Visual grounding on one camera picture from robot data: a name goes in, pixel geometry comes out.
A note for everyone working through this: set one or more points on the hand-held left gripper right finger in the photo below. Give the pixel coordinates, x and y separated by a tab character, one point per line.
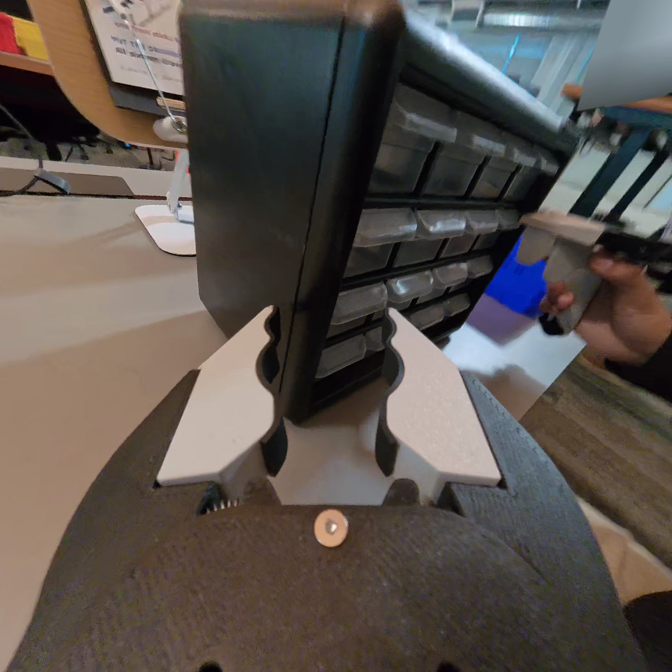
441	420

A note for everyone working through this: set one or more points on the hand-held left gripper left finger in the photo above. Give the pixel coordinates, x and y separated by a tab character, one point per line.
220	414

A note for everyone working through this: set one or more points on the set of clear cabinet drawers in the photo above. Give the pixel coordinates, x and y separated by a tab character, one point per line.
441	225

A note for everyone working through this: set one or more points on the black drawer cabinet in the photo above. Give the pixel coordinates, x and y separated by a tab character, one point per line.
252	157

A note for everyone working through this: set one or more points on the grey desk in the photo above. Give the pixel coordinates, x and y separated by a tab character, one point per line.
78	341

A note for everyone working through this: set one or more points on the white desk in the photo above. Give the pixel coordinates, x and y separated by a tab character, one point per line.
89	176

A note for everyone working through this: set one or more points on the person's right hand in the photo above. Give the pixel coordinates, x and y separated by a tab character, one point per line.
630	315

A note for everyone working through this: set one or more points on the blue plastic bin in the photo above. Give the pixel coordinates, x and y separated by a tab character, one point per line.
514	283

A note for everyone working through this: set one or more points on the white monitor stand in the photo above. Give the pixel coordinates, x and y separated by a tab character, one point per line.
162	231

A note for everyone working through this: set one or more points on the person's tan trousers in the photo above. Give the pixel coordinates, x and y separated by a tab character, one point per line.
630	556

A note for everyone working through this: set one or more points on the person's dark knit sweater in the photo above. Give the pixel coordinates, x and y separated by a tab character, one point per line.
651	635

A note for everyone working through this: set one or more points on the white printed sign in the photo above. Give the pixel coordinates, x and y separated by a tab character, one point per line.
131	52

